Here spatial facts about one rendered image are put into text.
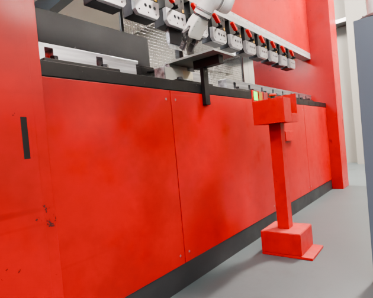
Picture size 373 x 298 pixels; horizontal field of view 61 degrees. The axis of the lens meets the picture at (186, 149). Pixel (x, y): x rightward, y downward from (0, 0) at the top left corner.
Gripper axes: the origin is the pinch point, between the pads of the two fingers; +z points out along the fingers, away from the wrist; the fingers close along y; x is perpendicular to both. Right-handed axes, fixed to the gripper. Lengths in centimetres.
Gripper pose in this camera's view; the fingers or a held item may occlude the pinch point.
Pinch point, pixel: (186, 47)
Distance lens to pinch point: 162.0
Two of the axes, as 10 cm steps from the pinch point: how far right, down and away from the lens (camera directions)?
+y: -6.2, 0.7, -7.8
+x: 6.6, 5.9, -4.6
